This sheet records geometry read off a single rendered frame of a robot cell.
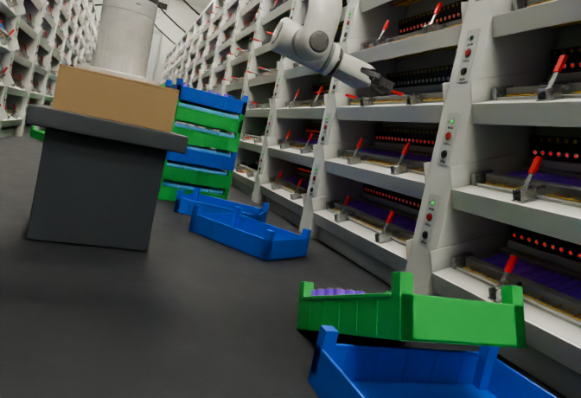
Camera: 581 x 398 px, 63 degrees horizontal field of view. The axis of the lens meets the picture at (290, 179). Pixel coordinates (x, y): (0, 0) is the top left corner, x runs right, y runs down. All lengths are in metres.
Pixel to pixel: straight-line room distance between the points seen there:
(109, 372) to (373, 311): 0.33
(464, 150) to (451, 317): 0.56
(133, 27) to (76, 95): 0.21
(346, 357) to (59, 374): 0.36
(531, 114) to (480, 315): 0.47
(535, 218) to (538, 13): 0.40
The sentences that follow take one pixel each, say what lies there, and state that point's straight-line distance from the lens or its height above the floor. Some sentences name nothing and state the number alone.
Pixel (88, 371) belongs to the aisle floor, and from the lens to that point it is 0.64.
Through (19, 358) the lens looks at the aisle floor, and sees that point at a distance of 0.66.
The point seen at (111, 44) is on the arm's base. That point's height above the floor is 0.45.
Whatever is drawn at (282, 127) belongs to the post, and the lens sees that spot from 2.39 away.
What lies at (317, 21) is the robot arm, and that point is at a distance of 1.10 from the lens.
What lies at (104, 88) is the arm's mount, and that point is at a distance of 1.10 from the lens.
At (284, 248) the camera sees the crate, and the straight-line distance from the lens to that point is 1.32.
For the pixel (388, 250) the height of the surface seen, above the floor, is 0.10.
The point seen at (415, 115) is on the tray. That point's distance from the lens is 1.30.
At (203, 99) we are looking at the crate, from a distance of 1.94.
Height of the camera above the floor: 0.30
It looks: 4 degrees down
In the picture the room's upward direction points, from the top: 12 degrees clockwise
